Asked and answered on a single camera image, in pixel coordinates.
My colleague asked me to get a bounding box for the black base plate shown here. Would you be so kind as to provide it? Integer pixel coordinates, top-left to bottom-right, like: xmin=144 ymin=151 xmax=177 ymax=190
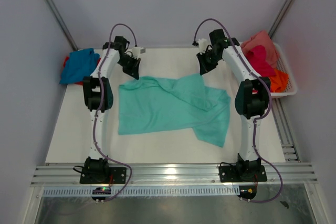
xmin=218 ymin=162 xmax=268 ymax=183
xmin=79 ymin=167 xmax=127 ymax=185

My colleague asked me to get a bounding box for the left black controller board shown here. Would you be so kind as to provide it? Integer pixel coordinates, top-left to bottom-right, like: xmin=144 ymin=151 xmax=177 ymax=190
xmin=91 ymin=187 xmax=111 ymax=201

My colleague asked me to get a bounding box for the black controller board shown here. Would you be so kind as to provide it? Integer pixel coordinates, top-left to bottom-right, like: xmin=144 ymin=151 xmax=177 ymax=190
xmin=238 ymin=186 xmax=257 ymax=201
xmin=91 ymin=187 xmax=111 ymax=201

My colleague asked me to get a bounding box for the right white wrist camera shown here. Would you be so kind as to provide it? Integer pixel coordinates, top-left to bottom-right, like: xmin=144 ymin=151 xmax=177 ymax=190
xmin=192 ymin=38 xmax=210 ymax=53

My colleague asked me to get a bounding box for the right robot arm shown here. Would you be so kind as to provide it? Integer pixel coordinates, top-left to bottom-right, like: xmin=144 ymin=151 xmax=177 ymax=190
xmin=193 ymin=29 xmax=271 ymax=182

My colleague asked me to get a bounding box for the corner frame post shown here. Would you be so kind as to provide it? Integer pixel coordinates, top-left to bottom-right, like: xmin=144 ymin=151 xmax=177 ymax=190
xmin=44 ymin=0 xmax=79 ymax=51
xmin=268 ymin=0 xmax=295 ymax=39

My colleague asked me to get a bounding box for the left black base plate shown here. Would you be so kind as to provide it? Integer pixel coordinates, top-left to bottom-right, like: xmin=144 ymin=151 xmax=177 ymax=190
xmin=79 ymin=167 xmax=127 ymax=185

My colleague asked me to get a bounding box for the white plastic basket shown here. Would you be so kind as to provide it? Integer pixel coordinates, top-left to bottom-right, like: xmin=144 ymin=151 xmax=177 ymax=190
xmin=270 ymin=44 xmax=298 ymax=100

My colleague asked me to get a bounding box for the red folded t shirt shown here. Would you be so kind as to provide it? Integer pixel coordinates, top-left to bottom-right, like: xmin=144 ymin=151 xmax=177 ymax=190
xmin=63 ymin=56 xmax=101 ymax=86

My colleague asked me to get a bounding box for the aluminium front rail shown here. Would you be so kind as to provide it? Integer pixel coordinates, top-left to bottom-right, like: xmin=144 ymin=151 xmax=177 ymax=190
xmin=30 ymin=162 xmax=318 ymax=187

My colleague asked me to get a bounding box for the teal t shirt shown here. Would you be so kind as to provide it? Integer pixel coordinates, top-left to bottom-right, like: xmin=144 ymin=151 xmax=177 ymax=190
xmin=118 ymin=74 xmax=230 ymax=147

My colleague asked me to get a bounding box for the blue folded t shirt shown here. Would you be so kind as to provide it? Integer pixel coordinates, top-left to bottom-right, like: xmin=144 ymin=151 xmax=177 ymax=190
xmin=59 ymin=48 xmax=100 ymax=84

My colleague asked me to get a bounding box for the salmon pink t shirt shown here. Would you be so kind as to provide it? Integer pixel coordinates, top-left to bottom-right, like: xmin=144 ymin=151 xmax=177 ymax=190
xmin=240 ymin=30 xmax=280 ymax=68

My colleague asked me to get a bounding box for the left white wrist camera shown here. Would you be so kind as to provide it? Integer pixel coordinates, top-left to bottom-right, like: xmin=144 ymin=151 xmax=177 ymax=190
xmin=132 ymin=46 xmax=146 ymax=58

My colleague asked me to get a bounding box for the magenta t shirt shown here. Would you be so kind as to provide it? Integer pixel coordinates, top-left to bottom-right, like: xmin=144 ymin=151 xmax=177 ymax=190
xmin=245 ymin=45 xmax=276 ymax=77

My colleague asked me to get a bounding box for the right black controller board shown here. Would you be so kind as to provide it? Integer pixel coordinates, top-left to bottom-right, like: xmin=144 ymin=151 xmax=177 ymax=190
xmin=238 ymin=186 xmax=257 ymax=201

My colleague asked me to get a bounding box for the orange t shirt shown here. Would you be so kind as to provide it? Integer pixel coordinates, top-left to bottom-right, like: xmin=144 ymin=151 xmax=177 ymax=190
xmin=269 ymin=68 xmax=289 ymax=93

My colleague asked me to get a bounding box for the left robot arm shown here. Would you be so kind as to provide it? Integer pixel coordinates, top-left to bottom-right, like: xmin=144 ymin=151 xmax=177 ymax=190
xmin=80 ymin=36 xmax=141 ymax=184

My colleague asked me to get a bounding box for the white slotted cable duct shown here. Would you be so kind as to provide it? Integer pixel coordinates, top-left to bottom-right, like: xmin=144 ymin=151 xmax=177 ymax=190
xmin=43 ymin=185 xmax=239 ymax=197

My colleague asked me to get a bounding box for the left corner frame post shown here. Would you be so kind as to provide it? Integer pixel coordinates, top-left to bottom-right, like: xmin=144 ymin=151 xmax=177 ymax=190
xmin=44 ymin=0 xmax=79 ymax=51

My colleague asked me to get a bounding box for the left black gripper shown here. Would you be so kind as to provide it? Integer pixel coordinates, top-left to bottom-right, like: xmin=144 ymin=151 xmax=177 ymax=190
xmin=117 ymin=55 xmax=141 ymax=80

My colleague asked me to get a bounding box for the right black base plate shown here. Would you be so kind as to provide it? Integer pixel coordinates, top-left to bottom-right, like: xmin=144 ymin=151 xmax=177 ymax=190
xmin=218 ymin=162 xmax=268 ymax=183

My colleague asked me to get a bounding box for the right corner frame post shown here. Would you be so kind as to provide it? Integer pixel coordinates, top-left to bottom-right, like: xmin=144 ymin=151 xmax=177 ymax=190
xmin=268 ymin=0 xmax=295 ymax=39

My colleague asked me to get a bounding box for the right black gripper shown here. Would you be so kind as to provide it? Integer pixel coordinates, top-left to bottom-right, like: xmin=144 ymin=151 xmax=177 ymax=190
xmin=196 ymin=49 xmax=221 ymax=76

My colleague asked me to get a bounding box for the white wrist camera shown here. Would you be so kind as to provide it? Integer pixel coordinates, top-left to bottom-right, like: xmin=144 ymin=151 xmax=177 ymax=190
xmin=132 ymin=46 xmax=146 ymax=58
xmin=192 ymin=38 xmax=210 ymax=53

